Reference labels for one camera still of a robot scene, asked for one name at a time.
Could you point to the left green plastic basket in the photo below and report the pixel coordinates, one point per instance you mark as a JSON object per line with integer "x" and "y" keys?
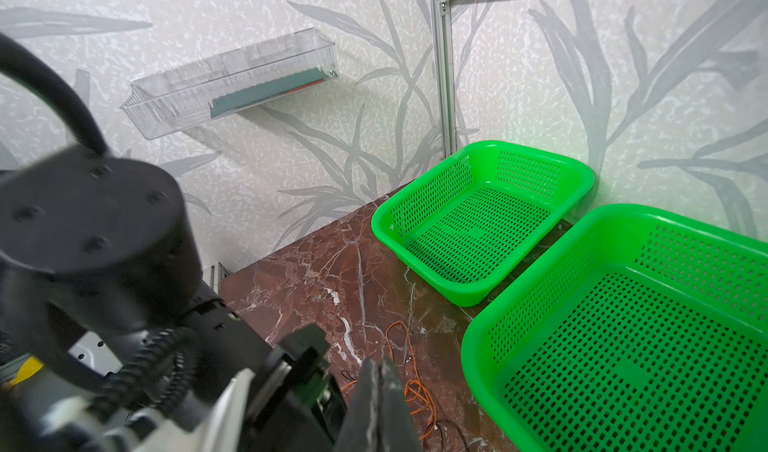
{"x": 468, "y": 222}

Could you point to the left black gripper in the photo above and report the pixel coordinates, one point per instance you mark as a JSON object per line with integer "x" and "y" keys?
{"x": 291, "y": 403}

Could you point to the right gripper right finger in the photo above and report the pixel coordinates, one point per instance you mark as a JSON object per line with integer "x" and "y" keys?
{"x": 397, "y": 432}

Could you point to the green plastic basket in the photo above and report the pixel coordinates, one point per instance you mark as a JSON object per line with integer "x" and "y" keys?
{"x": 638, "y": 330}
{"x": 468, "y": 222}

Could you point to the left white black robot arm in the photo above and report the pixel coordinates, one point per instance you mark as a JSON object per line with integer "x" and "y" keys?
{"x": 102, "y": 282}

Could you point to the middle green plastic basket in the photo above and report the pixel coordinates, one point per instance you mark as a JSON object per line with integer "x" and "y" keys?
{"x": 638, "y": 330}

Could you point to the clear acrylic wall tray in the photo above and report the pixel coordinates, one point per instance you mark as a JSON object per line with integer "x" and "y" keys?
{"x": 190, "y": 95}

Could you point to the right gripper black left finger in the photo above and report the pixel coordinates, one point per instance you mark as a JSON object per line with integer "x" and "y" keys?
{"x": 360, "y": 428}

